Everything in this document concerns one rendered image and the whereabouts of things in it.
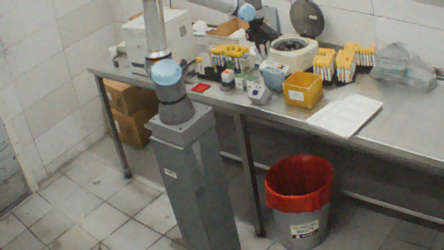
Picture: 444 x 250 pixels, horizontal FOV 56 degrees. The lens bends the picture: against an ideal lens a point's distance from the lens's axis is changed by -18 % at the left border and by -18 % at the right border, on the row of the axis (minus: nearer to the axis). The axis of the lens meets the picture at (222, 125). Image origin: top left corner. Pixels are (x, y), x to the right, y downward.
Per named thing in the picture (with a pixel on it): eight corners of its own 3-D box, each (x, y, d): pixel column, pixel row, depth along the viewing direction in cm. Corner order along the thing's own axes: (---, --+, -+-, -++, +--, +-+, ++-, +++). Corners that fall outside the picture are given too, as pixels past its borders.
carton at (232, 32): (207, 57, 271) (202, 33, 263) (240, 38, 288) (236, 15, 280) (243, 64, 255) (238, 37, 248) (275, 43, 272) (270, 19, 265)
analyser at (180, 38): (130, 73, 274) (120, 26, 258) (165, 52, 290) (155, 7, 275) (166, 81, 254) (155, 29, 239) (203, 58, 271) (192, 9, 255)
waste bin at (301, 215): (257, 244, 265) (245, 183, 243) (294, 206, 287) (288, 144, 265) (311, 264, 242) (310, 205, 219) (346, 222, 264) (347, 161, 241)
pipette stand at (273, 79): (262, 89, 229) (259, 69, 224) (272, 83, 232) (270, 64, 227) (278, 95, 222) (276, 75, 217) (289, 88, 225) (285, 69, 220)
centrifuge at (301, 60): (253, 71, 247) (249, 49, 240) (292, 50, 261) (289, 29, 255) (289, 83, 230) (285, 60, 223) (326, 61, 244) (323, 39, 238)
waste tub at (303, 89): (284, 104, 214) (281, 83, 209) (297, 90, 223) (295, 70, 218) (310, 109, 207) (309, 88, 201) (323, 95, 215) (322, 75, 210)
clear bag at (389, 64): (367, 78, 221) (364, 43, 212) (372, 63, 234) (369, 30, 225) (414, 84, 210) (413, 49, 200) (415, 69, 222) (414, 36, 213)
